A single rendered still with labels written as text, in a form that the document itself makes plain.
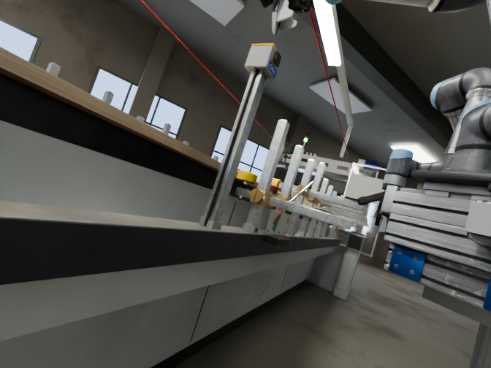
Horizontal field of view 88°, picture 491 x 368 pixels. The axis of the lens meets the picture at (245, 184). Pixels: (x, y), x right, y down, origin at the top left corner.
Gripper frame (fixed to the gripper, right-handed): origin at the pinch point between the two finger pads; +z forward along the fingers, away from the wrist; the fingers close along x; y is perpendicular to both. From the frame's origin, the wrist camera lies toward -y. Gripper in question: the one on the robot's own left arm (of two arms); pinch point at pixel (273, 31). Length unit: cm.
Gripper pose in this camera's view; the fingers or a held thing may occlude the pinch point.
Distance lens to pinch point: 84.9
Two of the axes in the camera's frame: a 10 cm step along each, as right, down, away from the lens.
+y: 8.5, 2.4, -4.8
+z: -3.1, 9.5, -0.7
